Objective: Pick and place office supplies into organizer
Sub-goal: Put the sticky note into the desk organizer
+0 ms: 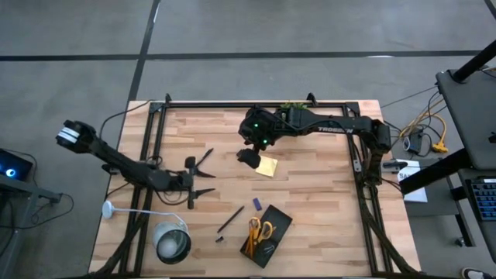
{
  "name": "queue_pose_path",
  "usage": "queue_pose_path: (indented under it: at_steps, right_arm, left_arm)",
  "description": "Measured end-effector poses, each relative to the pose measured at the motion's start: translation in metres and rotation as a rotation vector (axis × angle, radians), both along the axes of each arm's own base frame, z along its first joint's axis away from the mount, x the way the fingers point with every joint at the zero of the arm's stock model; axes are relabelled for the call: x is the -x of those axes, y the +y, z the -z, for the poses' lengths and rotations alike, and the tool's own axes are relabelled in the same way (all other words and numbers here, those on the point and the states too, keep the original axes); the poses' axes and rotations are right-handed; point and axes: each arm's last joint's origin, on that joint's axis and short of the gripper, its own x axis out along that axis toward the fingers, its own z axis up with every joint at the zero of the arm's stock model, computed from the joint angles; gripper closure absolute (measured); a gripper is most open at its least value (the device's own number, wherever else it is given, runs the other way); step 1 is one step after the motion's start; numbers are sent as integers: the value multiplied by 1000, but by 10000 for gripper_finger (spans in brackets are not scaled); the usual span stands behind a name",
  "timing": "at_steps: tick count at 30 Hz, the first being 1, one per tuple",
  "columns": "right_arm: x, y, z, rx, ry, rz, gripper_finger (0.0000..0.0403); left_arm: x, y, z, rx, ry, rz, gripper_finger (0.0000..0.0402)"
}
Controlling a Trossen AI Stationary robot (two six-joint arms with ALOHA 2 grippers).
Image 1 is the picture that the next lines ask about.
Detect yellow sticky note pad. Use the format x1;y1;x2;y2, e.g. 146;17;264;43
255;155;279;179

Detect person's shoe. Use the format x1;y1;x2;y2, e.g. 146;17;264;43
460;267;486;279

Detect white paper sheet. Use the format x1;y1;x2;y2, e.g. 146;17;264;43
394;159;429;204

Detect small green potted plant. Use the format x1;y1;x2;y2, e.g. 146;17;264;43
279;100;309;111

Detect yellow-handled scissors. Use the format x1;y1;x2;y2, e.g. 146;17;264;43
247;216;275;249

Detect black overhead camera stand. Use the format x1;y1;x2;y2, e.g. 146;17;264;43
451;38;496;84

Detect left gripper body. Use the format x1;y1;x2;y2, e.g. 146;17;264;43
169;156;198;211

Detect grey side table top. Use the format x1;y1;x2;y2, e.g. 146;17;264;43
436;67;496;171

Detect black mesh desk organizer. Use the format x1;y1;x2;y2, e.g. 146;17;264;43
239;204;294;270

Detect backlit computer keyboard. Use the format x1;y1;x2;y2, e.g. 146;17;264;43
469;177;496;222

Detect black aluminium table frame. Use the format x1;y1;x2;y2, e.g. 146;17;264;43
88;92;422;278

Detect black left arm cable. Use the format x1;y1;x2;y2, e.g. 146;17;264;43
146;154;191;206

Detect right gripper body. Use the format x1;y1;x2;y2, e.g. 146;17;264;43
237;107;281;153

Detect black side stand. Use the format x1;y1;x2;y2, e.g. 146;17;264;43
0;174;63;279

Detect blue-lit black device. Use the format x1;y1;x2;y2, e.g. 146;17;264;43
0;149;34;181

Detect yellow power cable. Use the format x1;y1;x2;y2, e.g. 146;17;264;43
398;111;450;154

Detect black marker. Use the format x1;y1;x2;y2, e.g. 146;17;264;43
195;147;215;168

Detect black power adapter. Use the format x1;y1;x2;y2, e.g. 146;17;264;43
406;129;425;154

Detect black pen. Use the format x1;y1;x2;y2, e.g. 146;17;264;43
217;205;246;235

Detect dark grey desk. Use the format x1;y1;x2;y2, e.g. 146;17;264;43
456;168;496;264

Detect black stand base beam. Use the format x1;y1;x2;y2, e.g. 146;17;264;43
398;148;474;196

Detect white desk lamp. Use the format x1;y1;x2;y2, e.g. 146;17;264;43
101;200;192;266

